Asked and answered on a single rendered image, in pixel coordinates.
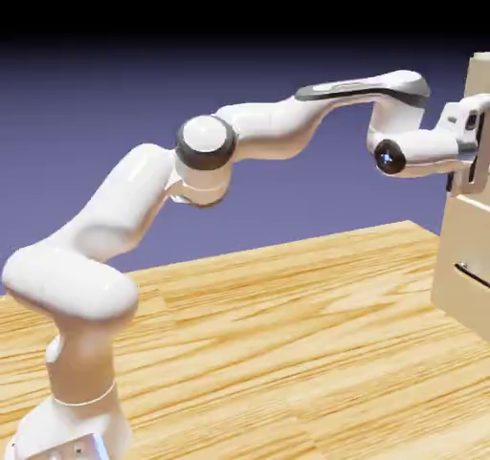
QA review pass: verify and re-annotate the light wooden cabinet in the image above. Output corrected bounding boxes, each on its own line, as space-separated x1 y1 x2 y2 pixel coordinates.
430 51 490 342

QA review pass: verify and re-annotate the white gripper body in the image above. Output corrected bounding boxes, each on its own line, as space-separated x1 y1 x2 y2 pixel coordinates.
446 152 488 197

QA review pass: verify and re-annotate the dark metal drawer handle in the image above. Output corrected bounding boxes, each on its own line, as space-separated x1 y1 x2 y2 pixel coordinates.
453 261 490 290

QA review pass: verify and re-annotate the light wooden drawer front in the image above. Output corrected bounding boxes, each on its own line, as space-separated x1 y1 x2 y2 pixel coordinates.
430 194 490 342
463 56 490 213

